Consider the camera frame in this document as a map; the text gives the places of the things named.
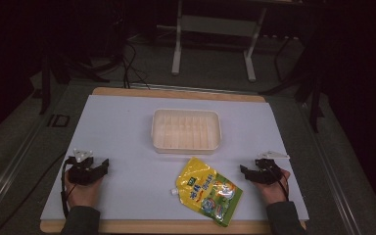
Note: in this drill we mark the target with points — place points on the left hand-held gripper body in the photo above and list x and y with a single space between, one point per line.
82 171

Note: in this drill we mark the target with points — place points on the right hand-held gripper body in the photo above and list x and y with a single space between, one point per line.
267 173

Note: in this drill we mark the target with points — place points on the yellow green spout pouch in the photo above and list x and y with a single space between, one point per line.
207 192

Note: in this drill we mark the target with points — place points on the white plastic tray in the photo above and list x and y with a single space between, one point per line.
186 132

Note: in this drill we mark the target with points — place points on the person's right hand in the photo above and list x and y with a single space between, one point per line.
274 191

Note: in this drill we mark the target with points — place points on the person's left hand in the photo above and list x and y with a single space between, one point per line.
82 192

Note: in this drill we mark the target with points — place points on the white table mat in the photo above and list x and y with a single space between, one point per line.
133 137

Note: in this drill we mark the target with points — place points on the black metal stand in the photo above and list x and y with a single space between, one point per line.
45 84
310 88

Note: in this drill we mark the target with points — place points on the white metal stand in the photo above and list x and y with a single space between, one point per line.
215 27

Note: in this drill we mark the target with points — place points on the black floor bracket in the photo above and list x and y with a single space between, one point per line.
58 120

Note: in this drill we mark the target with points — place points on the metal floor rail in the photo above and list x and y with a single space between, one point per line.
11 169
333 182

